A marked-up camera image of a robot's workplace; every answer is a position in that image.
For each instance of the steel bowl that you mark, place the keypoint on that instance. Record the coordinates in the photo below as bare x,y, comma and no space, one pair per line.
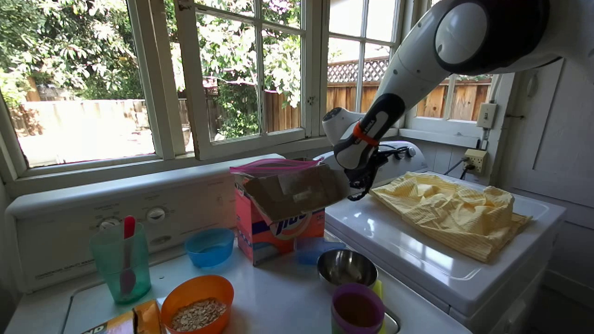
345,265

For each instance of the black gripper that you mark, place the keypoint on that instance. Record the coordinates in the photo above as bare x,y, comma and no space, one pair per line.
371,167

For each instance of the white washer knob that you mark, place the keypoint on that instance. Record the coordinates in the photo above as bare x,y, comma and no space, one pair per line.
109,224
156,215

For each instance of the blue plastic bowl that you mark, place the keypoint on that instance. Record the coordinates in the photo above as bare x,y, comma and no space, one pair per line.
210,250

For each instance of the beige plug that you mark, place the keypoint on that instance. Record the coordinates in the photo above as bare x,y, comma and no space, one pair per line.
475,159

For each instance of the white window frame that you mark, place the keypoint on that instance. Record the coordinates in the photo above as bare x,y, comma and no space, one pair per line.
163,92

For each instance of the orange detergent box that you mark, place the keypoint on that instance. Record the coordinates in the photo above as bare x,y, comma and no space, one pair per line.
271,234

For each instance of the orange plastic bowl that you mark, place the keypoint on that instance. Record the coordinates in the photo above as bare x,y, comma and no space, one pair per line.
185,289

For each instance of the wooden fence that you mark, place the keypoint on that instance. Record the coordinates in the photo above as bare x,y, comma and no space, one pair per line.
345,94

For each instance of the purple plastic cup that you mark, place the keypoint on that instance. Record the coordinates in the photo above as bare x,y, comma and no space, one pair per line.
356,308

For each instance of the yellow striped towel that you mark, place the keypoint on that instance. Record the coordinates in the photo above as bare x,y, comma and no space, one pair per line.
451,209

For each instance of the oats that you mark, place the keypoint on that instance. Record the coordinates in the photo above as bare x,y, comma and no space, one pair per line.
197,313

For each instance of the teal plastic cup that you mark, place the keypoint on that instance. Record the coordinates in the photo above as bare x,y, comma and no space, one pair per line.
104,265

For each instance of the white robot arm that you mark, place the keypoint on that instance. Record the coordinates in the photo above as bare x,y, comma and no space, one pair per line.
419,61

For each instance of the white washing machine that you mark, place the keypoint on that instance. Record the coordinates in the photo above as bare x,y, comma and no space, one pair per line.
278,302

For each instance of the white cabinet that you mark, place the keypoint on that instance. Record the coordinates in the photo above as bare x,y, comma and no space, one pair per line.
557,154

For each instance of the yellow packet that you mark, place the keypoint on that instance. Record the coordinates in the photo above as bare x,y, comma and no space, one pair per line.
145,315

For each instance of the wall outlet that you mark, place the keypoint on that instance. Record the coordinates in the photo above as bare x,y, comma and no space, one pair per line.
486,115

